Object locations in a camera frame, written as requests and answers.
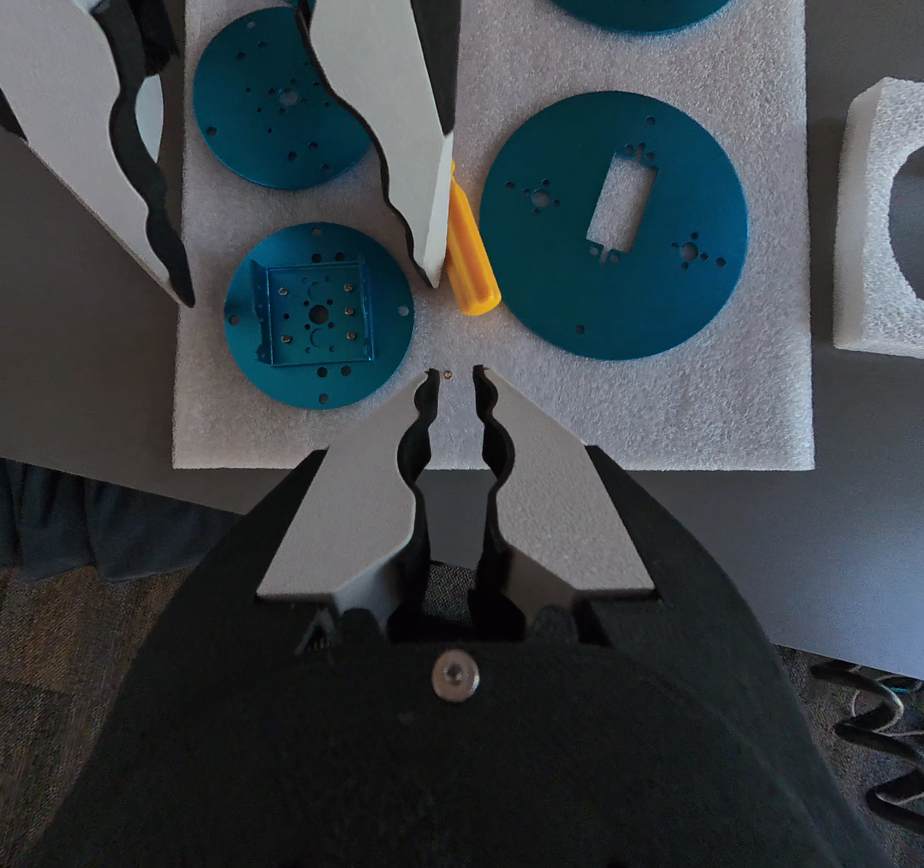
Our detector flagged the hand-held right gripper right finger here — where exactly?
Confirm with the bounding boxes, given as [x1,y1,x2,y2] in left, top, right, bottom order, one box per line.
[471,365,656,627]

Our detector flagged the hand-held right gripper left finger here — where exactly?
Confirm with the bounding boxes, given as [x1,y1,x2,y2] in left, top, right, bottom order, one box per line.
[256,368,441,620]

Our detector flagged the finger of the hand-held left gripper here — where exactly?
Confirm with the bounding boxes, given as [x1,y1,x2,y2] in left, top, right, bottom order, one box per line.
[0,0,197,308]
[296,0,463,290]

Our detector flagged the yellow screwdriver handle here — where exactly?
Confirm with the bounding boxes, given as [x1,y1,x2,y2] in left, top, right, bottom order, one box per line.
[442,159,502,316]

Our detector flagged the white foam sheet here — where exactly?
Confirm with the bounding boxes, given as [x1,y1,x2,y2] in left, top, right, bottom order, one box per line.
[172,0,817,472]

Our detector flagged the small blue disc with holes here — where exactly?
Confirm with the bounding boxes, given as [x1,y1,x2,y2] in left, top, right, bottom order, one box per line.
[192,6,372,190]

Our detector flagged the dark cloth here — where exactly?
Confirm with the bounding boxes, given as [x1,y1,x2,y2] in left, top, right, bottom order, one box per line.
[0,458,243,583]

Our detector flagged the large blue disc rectangular cutout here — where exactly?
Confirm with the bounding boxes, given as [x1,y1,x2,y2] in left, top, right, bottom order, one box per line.
[479,90,752,361]

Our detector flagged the white foam block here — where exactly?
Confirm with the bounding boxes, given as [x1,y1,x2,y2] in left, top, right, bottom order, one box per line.
[832,76,924,358]

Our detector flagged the blue disc under bracket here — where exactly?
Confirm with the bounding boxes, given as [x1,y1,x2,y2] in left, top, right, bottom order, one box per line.
[224,221,416,410]

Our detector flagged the blue metal bracket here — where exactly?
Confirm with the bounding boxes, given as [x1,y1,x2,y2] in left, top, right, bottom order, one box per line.
[249,256,378,367]

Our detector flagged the black coiled cable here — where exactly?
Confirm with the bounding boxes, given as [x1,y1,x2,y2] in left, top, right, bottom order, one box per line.
[808,662,924,822]

